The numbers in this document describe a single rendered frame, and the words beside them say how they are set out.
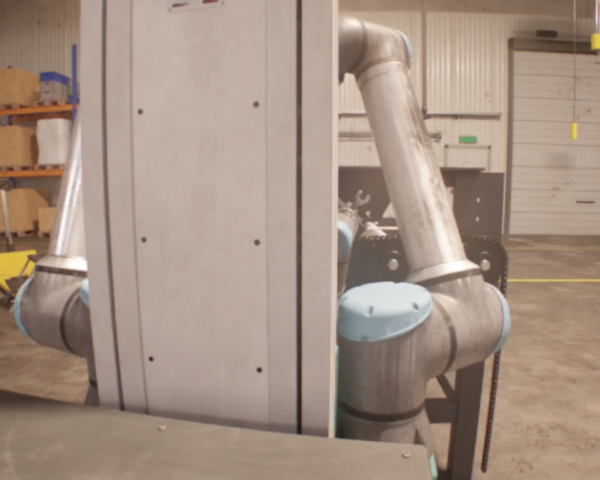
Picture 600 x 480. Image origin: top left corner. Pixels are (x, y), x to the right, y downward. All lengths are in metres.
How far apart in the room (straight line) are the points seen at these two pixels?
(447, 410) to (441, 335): 0.97
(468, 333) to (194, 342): 0.44
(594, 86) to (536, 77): 1.54
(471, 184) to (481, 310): 0.76
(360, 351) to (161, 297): 0.30
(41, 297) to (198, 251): 0.45
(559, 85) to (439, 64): 3.04
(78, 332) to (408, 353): 0.56
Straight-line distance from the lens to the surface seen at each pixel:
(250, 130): 0.52
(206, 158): 0.53
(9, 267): 5.96
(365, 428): 0.69
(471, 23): 11.70
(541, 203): 11.60
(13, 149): 11.88
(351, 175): 1.43
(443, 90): 11.03
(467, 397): 1.63
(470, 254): 1.44
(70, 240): 0.92
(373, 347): 0.63
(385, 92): 0.89
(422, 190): 0.81
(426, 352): 0.67
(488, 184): 1.49
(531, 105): 11.64
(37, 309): 0.93
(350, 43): 0.90
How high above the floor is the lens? 1.10
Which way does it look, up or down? 7 degrees down
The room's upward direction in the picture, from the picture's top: straight up
